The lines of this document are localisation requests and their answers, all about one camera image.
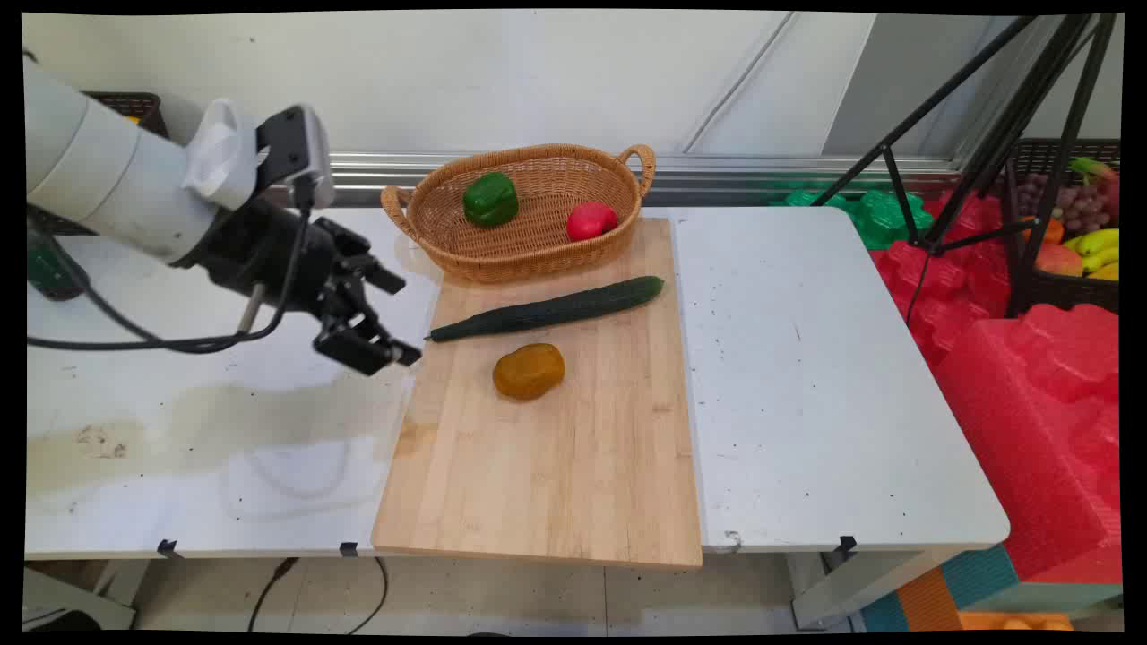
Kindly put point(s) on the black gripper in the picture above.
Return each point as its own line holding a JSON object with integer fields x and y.
{"x": 260, "y": 255}

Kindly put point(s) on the long dark green cucumber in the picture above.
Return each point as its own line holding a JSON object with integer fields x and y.
{"x": 556, "y": 309}

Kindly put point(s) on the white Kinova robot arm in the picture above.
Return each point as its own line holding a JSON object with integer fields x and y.
{"x": 107, "y": 170}

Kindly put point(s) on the green bell pepper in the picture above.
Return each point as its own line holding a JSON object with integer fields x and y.
{"x": 490, "y": 199}

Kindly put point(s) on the brown potato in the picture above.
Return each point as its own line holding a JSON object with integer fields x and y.
{"x": 529, "y": 372}

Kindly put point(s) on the wooden cutting board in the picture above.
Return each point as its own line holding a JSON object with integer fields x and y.
{"x": 538, "y": 475}

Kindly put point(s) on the red bell pepper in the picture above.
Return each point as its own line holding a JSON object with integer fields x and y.
{"x": 591, "y": 221}

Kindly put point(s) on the dark green bottle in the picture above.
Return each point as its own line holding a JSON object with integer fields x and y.
{"x": 52, "y": 269}

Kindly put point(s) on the green foam mat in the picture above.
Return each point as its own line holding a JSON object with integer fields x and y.
{"x": 883, "y": 219}

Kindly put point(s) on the white table leg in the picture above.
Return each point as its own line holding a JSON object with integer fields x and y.
{"x": 851, "y": 587}

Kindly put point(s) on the red foam mat pile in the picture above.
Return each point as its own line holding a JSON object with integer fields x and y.
{"x": 950, "y": 278}

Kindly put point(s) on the black tripod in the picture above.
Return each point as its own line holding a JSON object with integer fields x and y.
{"x": 993, "y": 148}

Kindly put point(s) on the teal orange foam block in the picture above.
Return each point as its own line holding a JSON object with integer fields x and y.
{"x": 977, "y": 591}

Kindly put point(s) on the large red foam block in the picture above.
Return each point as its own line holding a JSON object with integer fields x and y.
{"x": 1030, "y": 430}

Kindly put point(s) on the small orange fruit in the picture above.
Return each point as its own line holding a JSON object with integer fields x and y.
{"x": 1050, "y": 230}

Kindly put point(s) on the peach coloured fruit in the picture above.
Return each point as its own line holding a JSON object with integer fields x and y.
{"x": 1059, "y": 261}

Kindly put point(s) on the black plastic crate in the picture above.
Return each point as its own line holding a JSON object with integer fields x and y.
{"x": 1066, "y": 294}

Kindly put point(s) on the purple grapes bunch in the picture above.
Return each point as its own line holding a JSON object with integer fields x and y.
{"x": 1080, "y": 206}

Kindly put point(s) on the yellow banana bunch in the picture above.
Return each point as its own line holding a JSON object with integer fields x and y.
{"x": 1100, "y": 242}

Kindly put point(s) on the red green fruit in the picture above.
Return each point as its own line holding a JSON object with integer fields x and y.
{"x": 1095, "y": 172}

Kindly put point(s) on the black silver wrist camera box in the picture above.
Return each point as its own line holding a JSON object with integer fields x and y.
{"x": 306, "y": 148}

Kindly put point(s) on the silver wall rail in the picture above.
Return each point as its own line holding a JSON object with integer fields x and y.
{"x": 762, "y": 170}

